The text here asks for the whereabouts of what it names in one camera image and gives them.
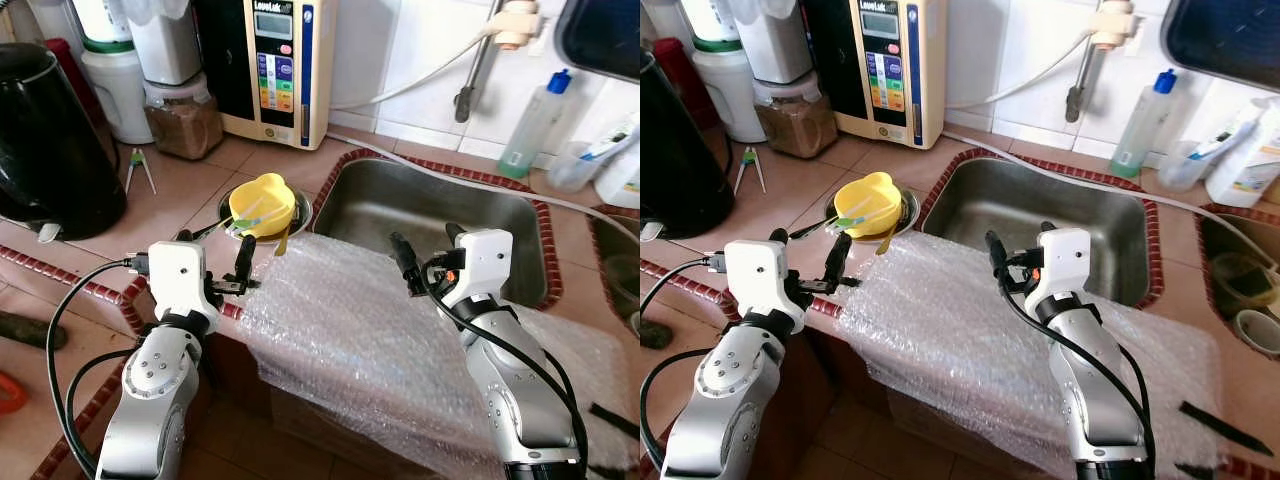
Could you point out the white chopstick green end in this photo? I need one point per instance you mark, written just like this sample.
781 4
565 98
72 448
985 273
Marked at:
858 217
255 217

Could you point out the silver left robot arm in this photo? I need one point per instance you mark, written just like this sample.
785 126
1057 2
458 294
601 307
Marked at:
730 390
155 390

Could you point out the green training chopsticks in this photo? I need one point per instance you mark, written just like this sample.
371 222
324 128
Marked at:
138 165
748 165

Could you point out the bubble wrap sheet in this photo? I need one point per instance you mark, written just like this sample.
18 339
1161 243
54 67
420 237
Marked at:
940 350
350 340

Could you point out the clear jar brown powder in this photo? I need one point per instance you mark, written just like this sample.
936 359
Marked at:
795 122
185 125

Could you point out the dish soap bottle blue cap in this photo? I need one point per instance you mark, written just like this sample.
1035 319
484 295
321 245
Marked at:
530 130
1140 130

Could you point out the clear plastic cup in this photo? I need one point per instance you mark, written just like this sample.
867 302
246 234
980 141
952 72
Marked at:
1185 170
572 170

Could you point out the dark green lump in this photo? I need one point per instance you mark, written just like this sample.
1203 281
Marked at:
30 330
652 332

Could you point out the small steel sink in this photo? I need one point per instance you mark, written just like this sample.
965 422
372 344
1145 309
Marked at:
620 250
1225 235

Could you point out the white plastic bottle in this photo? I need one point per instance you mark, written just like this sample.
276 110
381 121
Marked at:
622 180
1250 160

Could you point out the white blue tube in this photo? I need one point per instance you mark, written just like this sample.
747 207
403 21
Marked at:
1225 142
610 145

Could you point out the dark red container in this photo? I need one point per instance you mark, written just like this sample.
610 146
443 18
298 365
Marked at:
68 70
690 70

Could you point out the cream water ionizer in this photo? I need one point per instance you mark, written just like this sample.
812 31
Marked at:
885 70
275 70

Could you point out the grey plastic canister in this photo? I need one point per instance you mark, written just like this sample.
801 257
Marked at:
775 45
165 45

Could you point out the yellowish bowl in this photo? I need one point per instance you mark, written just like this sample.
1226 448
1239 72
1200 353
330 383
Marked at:
1245 280

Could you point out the cream faucet diverter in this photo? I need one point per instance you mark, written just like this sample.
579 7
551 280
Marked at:
517 25
1115 25

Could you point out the orange object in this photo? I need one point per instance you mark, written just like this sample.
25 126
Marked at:
10 393

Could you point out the white cup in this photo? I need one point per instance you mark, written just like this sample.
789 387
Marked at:
1260 332

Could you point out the black pan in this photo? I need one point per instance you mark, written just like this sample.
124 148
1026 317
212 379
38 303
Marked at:
600 35
1225 35

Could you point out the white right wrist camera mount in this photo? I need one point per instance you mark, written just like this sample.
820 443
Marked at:
1060 262
482 265

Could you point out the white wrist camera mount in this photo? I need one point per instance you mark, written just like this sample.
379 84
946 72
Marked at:
178 278
755 278
1060 262
482 265

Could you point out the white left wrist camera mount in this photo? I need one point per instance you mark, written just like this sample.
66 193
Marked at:
755 278
178 278

